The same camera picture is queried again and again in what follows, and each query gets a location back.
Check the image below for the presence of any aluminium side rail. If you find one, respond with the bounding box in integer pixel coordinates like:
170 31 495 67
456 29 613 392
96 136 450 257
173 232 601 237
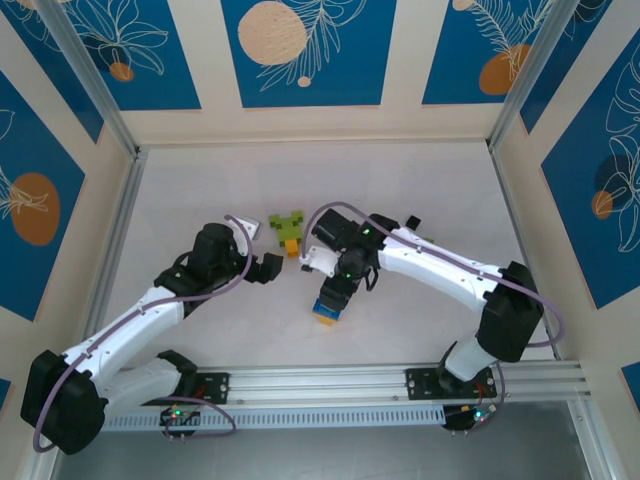
24 149 150 480
487 142 619 480

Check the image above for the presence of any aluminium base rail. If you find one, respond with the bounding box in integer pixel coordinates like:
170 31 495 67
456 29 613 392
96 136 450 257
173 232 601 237
194 360 587 405

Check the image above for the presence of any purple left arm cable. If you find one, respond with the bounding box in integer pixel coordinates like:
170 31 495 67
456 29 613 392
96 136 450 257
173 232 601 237
32 213 254 454

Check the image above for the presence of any white slotted cable duct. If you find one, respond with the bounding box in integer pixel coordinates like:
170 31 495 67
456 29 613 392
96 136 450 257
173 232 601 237
102 405 446 431

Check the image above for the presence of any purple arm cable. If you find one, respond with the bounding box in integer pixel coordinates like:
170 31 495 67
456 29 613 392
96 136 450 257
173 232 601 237
32 213 254 454
298 201 568 416

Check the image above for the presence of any aluminium frame post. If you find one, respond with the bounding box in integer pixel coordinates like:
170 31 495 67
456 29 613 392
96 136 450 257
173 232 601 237
34 0 141 159
487 0 589 154

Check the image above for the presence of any blue square lego brick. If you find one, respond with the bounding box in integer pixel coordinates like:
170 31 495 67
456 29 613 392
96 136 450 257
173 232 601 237
312 297 342 320

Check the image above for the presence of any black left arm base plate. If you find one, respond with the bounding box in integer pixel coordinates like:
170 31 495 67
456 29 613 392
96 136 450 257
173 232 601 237
194 368 231 404

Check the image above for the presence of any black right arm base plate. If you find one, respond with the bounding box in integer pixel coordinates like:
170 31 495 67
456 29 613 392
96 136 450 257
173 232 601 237
405 367 494 401

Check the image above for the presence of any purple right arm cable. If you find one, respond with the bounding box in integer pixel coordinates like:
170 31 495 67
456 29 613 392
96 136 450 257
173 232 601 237
298 201 568 416

